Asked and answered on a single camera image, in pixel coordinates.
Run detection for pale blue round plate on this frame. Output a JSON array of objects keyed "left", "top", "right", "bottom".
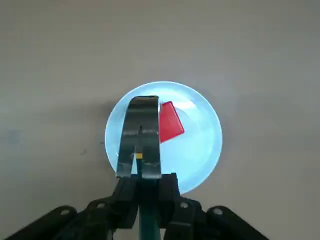
[{"left": 104, "top": 80, "right": 223, "bottom": 196}]

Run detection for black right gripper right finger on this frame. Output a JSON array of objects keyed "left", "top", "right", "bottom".
[{"left": 156, "top": 172, "right": 270, "bottom": 240}]

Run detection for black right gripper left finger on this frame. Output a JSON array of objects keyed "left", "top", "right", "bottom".
[{"left": 2, "top": 174, "right": 141, "bottom": 240}]

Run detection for green handled claw hammer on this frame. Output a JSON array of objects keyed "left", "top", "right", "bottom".
[{"left": 115, "top": 95, "right": 163, "bottom": 240}]

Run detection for red wooden cube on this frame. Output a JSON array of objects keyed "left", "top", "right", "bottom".
[{"left": 158, "top": 101, "right": 186, "bottom": 144}]

